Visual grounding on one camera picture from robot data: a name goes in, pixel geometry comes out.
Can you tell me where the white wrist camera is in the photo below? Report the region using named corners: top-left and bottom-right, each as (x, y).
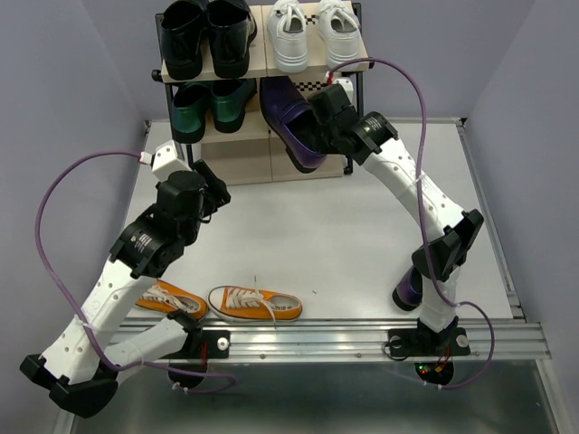
top-left (151, 140), bottom-right (190, 182)
top-left (331, 77), bottom-right (355, 105)

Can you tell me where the white sneaker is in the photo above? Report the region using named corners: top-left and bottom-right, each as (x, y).
top-left (267, 0), bottom-right (308, 74)
top-left (316, 0), bottom-right (361, 68)

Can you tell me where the black loafer right one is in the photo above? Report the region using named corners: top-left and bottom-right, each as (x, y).
top-left (206, 0), bottom-right (258, 80)

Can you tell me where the orange sneaker left one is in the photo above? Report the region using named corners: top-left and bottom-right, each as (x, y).
top-left (136, 280), bottom-right (208, 320)

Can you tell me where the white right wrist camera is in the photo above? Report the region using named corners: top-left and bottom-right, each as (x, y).
top-left (331, 77), bottom-right (355, 105)

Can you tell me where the orange sneaker one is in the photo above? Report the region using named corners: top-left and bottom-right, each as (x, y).
top-left (136, 280), bottom-right (208, 320)
top-left (206, 285), bottom-right (303, 327)

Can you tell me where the black loafer left one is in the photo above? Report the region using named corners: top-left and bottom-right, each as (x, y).
top-left (160, 1), bottom-right (208, 80)

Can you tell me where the green loafer right one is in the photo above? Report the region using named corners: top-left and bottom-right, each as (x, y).
top-left (210, 79), bottom-right (257, 134)

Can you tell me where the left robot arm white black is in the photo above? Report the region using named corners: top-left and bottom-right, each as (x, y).
top-left (20, 160), bottom-right (231, 418)

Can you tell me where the aluminium mounting rail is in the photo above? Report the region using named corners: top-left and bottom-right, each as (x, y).
top-left (204, 319), bottom-right (551, 364)

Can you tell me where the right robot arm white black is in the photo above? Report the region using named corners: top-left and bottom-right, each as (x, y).
top-left (308, 84), bottom-right (484, 359)

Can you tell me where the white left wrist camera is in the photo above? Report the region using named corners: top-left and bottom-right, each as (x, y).
top-left (151, 140), bottom-right (190, 182)

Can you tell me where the purple loafer one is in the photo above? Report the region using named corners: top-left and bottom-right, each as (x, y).
top-left (259, 76), bottom-right (327, 174)
top-left (392, 267), bottom-right (422, 312)

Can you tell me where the beige black-framed shoe shelf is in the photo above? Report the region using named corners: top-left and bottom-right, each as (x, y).
top-left (151, 1), bottom-right (369, 185)

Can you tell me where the green loafer one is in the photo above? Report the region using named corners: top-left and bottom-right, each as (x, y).
top-left (171, 81), bottom-right (210, 144)
top-left (210, 79), bottom-right (257, 134)

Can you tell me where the green loafer left one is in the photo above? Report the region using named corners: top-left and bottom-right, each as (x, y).
top-left (171, 81), bottom-right (210, 144)

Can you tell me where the black loafer one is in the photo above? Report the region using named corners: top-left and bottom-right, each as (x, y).
top-left (160, 1), bottom-right (208, 80)
top-left (206, 0), bottom-right (258, 80)

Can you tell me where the orange sneaker right one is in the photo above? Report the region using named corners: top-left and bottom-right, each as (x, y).
top-left (206, 285), bottom-right (303, 327)

